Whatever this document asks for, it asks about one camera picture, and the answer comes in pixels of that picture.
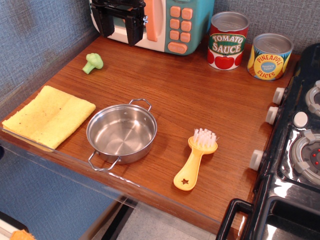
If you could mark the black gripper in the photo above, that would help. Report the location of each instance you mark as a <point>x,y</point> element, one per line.
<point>133,11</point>

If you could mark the stainless steel pot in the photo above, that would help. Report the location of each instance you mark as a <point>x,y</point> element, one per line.
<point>121,134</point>

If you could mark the toy microwave oven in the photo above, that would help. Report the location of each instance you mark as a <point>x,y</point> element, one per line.
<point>172,26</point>

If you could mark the tomato sauce can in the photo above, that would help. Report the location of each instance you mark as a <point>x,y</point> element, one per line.
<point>227,38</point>

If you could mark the green toy broccoli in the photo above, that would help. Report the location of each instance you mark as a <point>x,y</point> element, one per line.
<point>94,61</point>

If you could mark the yellow folded cloth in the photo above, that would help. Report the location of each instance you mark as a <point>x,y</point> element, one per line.
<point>49,119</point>

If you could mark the yellow dish brush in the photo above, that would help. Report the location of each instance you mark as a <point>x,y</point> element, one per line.
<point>203,142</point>

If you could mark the pineapple slices can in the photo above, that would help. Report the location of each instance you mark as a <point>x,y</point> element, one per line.
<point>269,56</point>

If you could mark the white stove knob rear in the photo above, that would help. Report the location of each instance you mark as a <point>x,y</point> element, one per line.
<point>278,95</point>

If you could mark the white stove knob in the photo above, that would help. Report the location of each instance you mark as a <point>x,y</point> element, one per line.
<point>278,95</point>
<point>256,159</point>
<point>271,115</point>

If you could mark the white stove knob middle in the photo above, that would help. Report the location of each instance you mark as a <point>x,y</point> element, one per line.
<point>271,115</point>

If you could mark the white stove knob front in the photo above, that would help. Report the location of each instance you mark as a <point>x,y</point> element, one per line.
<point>256,159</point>

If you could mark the orange object bottom left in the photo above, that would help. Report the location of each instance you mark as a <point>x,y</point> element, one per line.
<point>21,235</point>

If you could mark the black toy stove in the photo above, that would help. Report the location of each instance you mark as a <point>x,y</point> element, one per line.
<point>286,203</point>

